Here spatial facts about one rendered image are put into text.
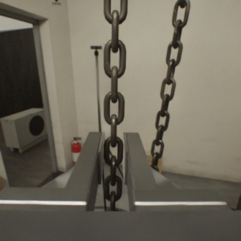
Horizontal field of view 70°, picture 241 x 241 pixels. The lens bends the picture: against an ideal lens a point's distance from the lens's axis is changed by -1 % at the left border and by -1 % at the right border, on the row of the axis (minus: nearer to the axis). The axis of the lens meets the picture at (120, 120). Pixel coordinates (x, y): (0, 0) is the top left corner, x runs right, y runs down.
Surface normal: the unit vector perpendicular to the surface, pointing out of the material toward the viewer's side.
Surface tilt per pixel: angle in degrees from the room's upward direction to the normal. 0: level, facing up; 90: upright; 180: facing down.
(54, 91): 90
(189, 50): 90
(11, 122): 90
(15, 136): 90
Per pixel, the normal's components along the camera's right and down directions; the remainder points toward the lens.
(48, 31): -0.29, 0.29
